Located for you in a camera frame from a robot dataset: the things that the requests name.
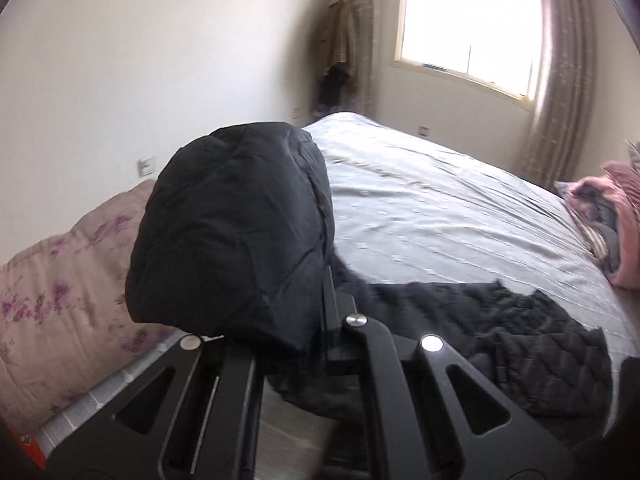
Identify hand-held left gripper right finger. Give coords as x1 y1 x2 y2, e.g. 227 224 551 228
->
324 266 590 480

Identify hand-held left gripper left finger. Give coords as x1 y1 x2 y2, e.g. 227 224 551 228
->
46 335 265 480

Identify black puffer jacket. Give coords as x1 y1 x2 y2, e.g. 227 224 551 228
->
125 120 613 423

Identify hanging clothes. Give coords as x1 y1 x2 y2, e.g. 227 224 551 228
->
311 0 366 112

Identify grey checked bedspread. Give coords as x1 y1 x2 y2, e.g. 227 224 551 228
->
37 112 640 461

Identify pink floral pillow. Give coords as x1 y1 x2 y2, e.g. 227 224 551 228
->
0 178 191 441

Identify orange object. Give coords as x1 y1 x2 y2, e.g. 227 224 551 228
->
17 432 49 462

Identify black folded garment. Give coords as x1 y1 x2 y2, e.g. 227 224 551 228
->
619 355 640 441

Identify beige patterned curtain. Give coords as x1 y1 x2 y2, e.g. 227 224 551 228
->
345 0 382 122
515 0 601 192

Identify folded pink velvet quilt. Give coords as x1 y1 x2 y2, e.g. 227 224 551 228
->
555 160 640 290

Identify window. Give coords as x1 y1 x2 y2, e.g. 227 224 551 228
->
392 0 546 107

